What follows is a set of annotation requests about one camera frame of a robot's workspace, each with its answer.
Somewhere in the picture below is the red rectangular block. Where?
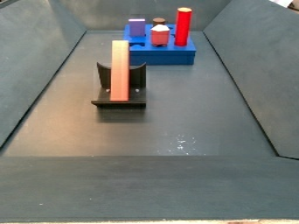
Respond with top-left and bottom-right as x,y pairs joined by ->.
110,40 -> 130,102

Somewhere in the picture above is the brown cylinder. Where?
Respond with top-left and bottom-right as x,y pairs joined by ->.
154,17 -> 166,26

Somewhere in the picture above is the red tall cylinder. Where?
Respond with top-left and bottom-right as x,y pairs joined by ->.
174,7 -> 193,46

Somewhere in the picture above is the blue shape sorter board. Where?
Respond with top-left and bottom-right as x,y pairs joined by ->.
125,24 -> 197,66

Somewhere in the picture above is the black curved fixture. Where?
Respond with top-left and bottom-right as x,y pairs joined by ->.
91,64 -> 146,108

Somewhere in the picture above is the purple rectangular block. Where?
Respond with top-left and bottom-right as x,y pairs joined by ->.
129,18 -> 146,37

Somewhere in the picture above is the red pentagon block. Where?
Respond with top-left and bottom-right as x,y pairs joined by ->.
151,24 -> 170,46

